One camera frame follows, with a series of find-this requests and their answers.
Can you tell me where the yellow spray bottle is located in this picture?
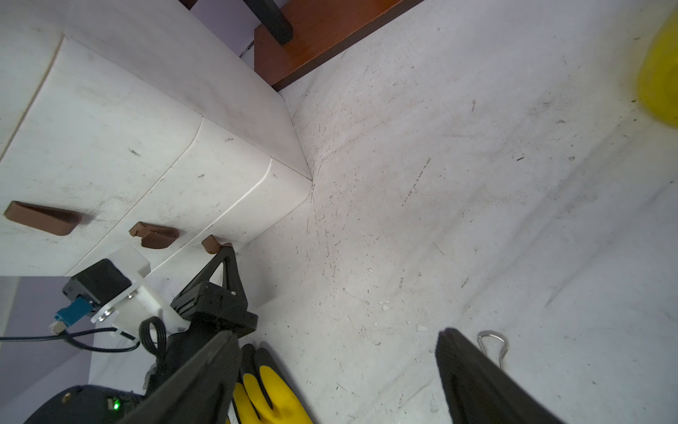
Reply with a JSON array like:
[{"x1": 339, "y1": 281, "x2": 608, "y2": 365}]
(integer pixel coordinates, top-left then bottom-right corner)
[{"x1": 637, "y1": 9, "x2": 677, "y2": 128}]

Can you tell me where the yellow black work glove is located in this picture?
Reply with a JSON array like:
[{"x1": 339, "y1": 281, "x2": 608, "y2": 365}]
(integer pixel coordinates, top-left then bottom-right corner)
[{"x1": 232, "y1": 344, "x2": 313, "y2": 424}]

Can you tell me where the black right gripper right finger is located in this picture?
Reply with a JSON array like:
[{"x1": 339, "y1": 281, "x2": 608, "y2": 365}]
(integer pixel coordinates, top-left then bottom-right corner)
[{"x1": 435, "y1": 328, "x2": 561, "y2": 424}]

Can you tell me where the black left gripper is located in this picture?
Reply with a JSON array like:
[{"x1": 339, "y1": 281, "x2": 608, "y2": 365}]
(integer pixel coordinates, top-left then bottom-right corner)
[{"x1": 26, "y1": 323, "x2": 229, "y2": 423}]

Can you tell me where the teal binder clip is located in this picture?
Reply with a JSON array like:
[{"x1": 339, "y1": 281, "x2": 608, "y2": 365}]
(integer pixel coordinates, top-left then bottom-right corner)
[{"x1": 476, "y1": 330, "x2": 510, "y2": 370}]

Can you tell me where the white plastic drawer cabinet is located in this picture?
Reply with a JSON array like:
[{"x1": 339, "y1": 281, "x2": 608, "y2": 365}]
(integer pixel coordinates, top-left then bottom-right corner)
[{"x1": 1, "y1": 1, "x2": 312, "y2": 277}]

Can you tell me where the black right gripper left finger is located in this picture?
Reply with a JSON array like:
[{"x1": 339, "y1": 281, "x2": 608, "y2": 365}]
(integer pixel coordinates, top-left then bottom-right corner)
[{"x1": 122, "y1": 331, "x2": 241, "y2": 424}]

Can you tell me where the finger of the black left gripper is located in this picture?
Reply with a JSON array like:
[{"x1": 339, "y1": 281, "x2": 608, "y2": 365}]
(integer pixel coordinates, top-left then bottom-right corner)
[{"x1": 171, "y1": 246, "x2": 259, "y2": 337}]

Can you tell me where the brown wooden step shelf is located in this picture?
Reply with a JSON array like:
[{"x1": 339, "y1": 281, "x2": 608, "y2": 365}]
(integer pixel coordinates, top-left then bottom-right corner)
[{"x1": 182, "y1": 1, "x2": 419, "y2": 91}]

